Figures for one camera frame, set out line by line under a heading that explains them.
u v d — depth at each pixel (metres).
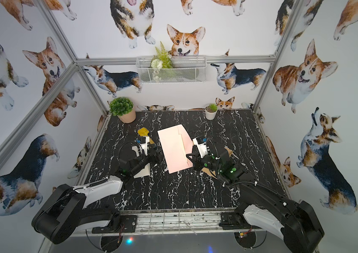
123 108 1.03
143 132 1.07
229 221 0.73
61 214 0.42
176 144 0.78
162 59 0.82
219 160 0.58
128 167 0.65
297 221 0.41
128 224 0.74
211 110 1.10
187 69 0.92
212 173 0.69
